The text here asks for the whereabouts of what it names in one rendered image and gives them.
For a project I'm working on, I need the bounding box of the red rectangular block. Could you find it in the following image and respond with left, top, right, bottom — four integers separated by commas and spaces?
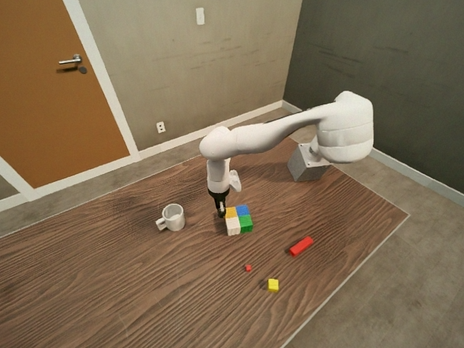
289, 236, 313, 257

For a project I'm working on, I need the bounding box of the blue cube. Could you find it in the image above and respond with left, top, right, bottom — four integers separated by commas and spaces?
235, 205, 249, 216

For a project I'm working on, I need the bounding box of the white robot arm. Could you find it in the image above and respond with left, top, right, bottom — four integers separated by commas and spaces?
199, 91, 373, 194

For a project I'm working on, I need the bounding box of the green cube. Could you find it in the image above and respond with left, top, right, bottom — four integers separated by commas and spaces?
238, 215, 253, 233

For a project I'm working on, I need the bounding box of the white mug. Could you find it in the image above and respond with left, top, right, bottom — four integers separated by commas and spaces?
156, 204, 186, 231

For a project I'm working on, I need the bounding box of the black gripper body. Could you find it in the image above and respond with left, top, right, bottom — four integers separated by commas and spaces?
208, 187, 230, 205

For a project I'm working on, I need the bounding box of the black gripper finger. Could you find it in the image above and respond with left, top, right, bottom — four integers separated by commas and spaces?
214, 198, 226, 218

